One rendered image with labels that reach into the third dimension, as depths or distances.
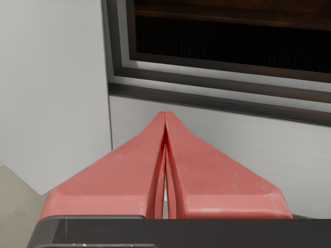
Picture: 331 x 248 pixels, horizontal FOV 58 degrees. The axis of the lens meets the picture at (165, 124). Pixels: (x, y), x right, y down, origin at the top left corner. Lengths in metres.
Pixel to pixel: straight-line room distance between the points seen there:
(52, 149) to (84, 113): 0.06
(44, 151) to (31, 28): 0.12
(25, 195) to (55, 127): 1.93
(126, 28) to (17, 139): 0.15
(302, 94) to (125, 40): 0.14
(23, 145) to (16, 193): 1.92
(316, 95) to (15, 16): 0.22
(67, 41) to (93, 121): 0.07
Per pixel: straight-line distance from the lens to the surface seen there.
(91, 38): 0.22
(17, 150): 0.33
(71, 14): 0.22
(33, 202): 2.21
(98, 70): 0.23
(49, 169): 0.32
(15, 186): 2.19
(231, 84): 0.24
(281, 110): 0.23
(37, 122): 0.29
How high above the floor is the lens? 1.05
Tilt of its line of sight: 53 degrees down
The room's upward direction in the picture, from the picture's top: 155 degrees counter-clockwise
